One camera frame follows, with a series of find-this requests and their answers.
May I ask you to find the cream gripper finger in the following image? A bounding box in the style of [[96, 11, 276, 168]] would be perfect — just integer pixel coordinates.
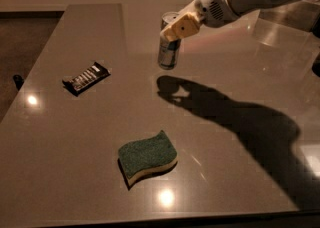
[[160, 12, 202, 42]]

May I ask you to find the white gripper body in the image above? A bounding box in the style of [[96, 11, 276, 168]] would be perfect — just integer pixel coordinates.
[[195, 0, 239, 28]]

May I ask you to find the redbull can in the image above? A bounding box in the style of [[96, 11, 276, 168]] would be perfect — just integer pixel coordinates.
[[158, 12, 181, 70]]

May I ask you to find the green and yellow sponge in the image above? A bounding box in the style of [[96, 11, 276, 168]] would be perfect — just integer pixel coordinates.
[[118, 130, 178, 187]]

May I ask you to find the black snack bar wrapper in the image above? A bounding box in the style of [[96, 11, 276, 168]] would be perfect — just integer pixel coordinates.
[[62, 62, 111, 96]]

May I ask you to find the small black floor object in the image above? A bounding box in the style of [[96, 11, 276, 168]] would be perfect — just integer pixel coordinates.
[[13, 74, 24, 90]]

